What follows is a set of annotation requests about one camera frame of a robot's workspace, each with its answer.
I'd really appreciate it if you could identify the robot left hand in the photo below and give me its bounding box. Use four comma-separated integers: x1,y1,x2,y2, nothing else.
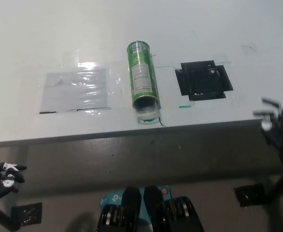
0,161,28,206

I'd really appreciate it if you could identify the green chips can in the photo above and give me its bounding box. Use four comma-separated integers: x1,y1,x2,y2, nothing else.
126,41,160,109

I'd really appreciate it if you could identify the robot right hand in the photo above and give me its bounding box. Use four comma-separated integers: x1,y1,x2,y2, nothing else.
252,97,283,155

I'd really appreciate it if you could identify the clear plastic sheet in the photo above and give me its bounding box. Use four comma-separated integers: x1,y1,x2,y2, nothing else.
39,68,108,114

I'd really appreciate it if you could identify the black tape square patch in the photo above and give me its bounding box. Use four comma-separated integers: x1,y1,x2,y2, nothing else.
174,59,234,102

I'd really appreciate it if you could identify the teal router box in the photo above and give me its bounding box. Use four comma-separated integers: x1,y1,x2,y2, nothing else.
99,185,172,219

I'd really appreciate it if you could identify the clear plastic film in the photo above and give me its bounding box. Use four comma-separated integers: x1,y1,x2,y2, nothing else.
38,47,123,115

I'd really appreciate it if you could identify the thin black string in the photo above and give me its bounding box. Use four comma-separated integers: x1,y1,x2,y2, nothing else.
157,116,168,128

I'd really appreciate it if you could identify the black table leg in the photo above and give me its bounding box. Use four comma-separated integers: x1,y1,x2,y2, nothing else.
264,166,283,202
0,200,21,231

